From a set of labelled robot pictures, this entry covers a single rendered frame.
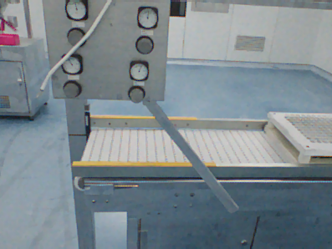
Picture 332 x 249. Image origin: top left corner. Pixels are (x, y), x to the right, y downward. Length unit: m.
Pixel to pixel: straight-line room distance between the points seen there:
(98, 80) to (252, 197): 0.49
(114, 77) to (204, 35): 5.20
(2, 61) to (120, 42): 2.64
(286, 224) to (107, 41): 0.74
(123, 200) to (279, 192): 0.40
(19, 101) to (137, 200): 2.58
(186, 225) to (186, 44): 5.00
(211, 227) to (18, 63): 2.55
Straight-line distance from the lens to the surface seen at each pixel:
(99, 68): 0.58
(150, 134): 0.92
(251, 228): 0.97
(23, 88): 3.16
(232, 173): 0.75
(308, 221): 1.03
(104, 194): 0.75
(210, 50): 5.81
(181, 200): 0.77
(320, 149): 0.84
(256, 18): 5.95
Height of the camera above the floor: 1.33
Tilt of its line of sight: 25 degrees down
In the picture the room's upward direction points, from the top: 4 degrees clockwise
